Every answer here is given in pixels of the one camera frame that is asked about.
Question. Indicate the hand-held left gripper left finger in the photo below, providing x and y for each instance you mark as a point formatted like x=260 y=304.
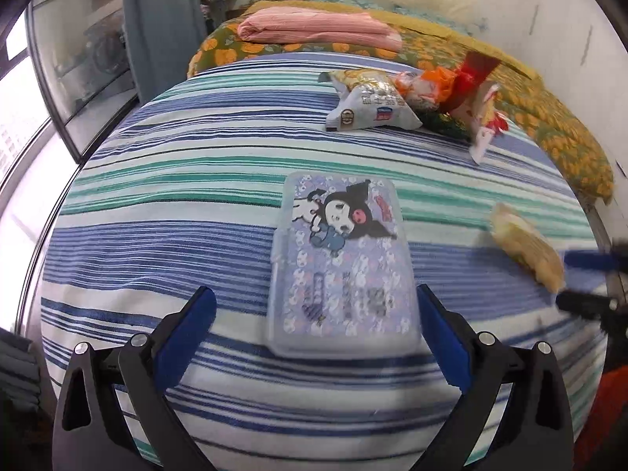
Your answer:
x=189 y=333

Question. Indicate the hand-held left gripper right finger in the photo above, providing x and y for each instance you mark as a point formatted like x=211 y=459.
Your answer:
x=441 y=338

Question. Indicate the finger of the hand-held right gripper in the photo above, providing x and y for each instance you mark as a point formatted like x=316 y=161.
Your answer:
x=586 y=302
x=593 y=260

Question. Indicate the cream plastic wrapper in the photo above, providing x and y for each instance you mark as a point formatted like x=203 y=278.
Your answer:
x=527 y=245

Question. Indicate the purple cartoon pencil case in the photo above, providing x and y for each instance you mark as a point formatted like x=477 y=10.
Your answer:
x=343 y=265

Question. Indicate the orange object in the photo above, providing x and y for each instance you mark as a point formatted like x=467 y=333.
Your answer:
x=614 y=417

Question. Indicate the blue green striped tablecloth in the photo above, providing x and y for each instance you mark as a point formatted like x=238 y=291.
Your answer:
x=196 y=216

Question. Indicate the white red striped wrapper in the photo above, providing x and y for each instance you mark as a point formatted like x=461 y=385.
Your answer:
x=485 y=122

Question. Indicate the green gold foil wrapper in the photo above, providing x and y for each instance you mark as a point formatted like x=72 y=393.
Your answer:
x=449 y=125

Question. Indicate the white wardrobe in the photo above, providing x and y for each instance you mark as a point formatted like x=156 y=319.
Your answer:
x=564 y=49

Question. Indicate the red foil wrapper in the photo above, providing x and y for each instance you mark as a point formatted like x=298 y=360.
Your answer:
x=471 y=76

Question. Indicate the orange crumpled wrapper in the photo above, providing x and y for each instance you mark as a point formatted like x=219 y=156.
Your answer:
x=427 y=83

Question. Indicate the white snack packet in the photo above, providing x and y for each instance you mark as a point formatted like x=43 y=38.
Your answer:
x=368 y=100

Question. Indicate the yellow blanket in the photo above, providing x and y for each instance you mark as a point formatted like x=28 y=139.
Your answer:
x=431 y=27

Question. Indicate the glass sliding door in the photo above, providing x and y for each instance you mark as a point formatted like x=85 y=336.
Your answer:
x=83 y=59

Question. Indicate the grey washing machine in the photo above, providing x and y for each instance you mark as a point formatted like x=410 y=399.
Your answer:
x=105 y=49

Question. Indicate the black framed window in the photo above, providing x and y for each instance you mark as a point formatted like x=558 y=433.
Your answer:
x=19 y=88

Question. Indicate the blue grey curtain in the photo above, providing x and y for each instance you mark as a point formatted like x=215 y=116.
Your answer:
x=157 y=24

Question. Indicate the pink striped folded blanket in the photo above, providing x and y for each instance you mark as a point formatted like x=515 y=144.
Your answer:
x=319 y=27

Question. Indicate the teal floral pillow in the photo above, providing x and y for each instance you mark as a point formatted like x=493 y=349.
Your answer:
x=353 y=0

